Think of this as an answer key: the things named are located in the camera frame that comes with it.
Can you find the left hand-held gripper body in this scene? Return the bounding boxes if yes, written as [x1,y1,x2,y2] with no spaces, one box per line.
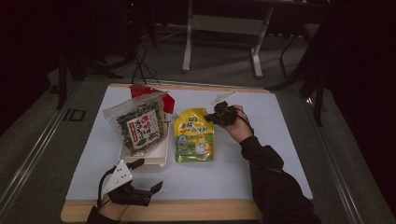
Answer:
[102,159,154,207]

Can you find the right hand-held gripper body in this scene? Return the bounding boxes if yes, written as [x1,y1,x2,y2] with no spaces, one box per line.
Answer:
[210,91,239,127]

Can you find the white plastic tray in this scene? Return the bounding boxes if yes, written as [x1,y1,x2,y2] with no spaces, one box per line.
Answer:
[119,119,171,173]

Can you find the yellow spouted pouch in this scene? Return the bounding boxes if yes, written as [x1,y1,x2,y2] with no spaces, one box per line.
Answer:
[173,107,216,163]

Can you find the clear seaweed bag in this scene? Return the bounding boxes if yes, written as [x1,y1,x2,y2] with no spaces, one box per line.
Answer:
[102,91,168,157]

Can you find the red snack packet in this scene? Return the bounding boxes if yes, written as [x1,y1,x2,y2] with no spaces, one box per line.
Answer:
[129,83,176,115]

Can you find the person's right hand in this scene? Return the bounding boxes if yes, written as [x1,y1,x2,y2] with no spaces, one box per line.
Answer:
[223,105,255,145]

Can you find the person's left hand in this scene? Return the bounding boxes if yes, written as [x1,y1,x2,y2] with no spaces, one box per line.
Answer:
[97,192,131,221]

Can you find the white table mat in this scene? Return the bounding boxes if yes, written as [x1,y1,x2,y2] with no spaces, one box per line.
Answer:
[64,85,314,202]

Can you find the black chair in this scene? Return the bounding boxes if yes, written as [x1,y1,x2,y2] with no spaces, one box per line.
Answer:
[266,21,332,127]

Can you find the black metal stand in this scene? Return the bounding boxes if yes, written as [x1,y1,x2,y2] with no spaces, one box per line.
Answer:
[55,43,126,110]

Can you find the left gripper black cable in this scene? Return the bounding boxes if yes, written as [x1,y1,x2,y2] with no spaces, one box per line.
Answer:
[96,165,118,209]

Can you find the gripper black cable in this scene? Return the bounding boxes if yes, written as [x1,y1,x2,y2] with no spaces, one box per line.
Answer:
[236,107,256,135]
[96,165,118,209]

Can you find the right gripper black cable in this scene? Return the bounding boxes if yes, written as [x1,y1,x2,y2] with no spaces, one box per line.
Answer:
[236,107,256,135]

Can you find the black floor bracket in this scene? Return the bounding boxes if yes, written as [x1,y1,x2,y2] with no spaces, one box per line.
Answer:
[63,108,87,122]

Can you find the white metal table frame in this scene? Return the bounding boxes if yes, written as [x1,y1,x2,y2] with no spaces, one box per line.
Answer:
[181,0,276,79]

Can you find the black floor cables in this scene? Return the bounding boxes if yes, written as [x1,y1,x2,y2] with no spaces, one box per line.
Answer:
[130,39,162,87]

